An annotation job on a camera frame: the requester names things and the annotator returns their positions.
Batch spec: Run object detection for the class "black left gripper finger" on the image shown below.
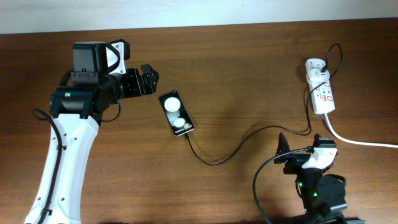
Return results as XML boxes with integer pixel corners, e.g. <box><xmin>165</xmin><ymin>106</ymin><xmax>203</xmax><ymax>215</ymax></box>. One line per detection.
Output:
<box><xmin>141</xmin><ymin>64</ymin><xmax>159</xmax><ymax>82</ymax></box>
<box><xmin>142</xmin><ymin>76</ymin><xmax>157</xmax><ymax>94</ymax></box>

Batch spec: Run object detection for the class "black charger cable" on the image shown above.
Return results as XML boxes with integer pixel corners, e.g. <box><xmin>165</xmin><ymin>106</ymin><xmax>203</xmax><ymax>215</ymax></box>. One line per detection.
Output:
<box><xmin>185</xmin><ymin>42</ymin><xmax>343</xmax><ymax>167</ymax></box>

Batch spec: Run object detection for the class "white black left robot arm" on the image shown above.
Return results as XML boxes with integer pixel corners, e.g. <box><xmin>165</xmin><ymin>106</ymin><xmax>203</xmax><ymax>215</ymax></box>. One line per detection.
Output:
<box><xmin>24</xmin><ymin>64</ymin><xmax>159</xmax><ymax>223</ymax></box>

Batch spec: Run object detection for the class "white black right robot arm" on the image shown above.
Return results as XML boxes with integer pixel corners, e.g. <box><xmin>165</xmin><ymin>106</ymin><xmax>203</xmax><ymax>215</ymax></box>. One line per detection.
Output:
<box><xmin>274</xmin><ymin>133</ymin><xmax>366</xmax><ymax>224</ymax></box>

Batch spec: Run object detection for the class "white USB charger adapter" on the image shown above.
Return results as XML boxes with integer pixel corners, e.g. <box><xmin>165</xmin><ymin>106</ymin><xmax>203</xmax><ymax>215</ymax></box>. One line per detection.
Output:
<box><xmin>305</xmin><ymin>58</ymin><xmax>330</xmax><ymax>84</ymax></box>

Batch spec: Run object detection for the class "white power strip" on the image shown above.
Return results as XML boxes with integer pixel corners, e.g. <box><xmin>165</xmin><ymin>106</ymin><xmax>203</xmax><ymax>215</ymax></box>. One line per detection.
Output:
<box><xmin>308</xmin><ymin>81</ymin><xmax>335</xmax><ymax>114</ymax></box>

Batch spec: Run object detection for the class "white power strip cord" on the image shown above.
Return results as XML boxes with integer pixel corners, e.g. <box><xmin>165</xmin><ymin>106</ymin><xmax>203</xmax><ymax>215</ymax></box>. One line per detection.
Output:
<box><xmin>322</xmin><ymin>113</ymin><xmax>398</xmax><ymax>149</ymax></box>

